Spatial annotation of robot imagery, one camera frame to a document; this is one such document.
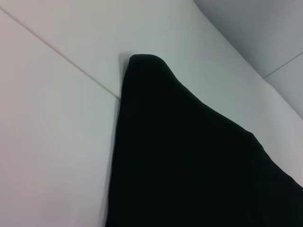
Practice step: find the black shirt with FREE print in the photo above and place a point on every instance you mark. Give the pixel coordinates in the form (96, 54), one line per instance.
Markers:
(189, 153)

